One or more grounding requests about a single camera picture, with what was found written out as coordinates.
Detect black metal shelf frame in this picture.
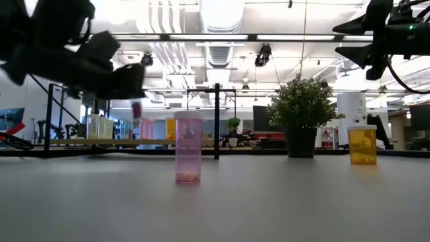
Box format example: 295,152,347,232
43,82,221,161

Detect white round column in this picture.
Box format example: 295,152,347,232
337,92,369,149

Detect small potted plant white pot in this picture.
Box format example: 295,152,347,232
226,116,241,148

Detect black aluminium rig frame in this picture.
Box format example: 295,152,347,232
0,75,430,159

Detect black monitor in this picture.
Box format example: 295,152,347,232
408,104,430,132
252,105,280,132

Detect silver ceiling duct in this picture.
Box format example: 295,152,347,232
198,0,246,85

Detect blue medicine bottle pink contents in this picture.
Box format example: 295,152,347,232
130,99,144,126

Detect wall monitor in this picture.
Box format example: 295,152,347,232
0,107,26,131

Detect long ceiling light bar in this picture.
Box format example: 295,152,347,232
110,32,374,42

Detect green potted plant black pot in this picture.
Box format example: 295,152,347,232
267,73,346,159

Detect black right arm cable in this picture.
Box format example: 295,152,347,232
388,55,430,95

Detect green medicine bottle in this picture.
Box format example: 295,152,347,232
104,118,116,140
87,114,100,140
98,117,109,140

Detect black ceiling spotlight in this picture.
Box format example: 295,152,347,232
253,42,273,68
140,52,155,68

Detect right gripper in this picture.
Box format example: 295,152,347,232
331,0,430,81

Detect wooden shelf board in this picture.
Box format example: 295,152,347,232
46,138,216,147

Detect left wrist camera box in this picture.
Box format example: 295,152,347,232
76,30,122,71

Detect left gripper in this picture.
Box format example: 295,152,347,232
0,43,147,100

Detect grey table mat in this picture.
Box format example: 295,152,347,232
0,153,430,242

